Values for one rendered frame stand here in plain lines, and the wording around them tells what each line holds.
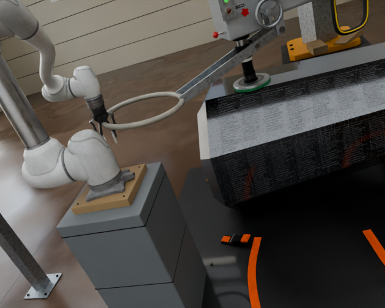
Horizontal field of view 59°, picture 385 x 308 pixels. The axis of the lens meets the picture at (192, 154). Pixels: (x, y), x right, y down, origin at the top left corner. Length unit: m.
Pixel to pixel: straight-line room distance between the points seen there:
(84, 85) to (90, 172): 0.50
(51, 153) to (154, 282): 0.72
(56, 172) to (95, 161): 0.18
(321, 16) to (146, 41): 6.23
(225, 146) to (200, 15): 6.50
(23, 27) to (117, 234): 0.86
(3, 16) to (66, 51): 8.10
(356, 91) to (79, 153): 1.38
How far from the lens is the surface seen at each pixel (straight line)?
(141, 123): 1.70
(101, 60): 9.11
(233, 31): 1.84
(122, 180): 1.52
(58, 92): 1.80
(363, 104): 1.92
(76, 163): 1.46
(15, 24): 1.39
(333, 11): 2.21
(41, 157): 1.51
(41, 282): 2.66
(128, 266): 1.60
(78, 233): 1.54
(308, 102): 1.91
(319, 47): 2.60
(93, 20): 8.92
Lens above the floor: 1.54
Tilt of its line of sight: 27 degrees down
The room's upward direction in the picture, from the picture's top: 20 degrees counter-clockwise
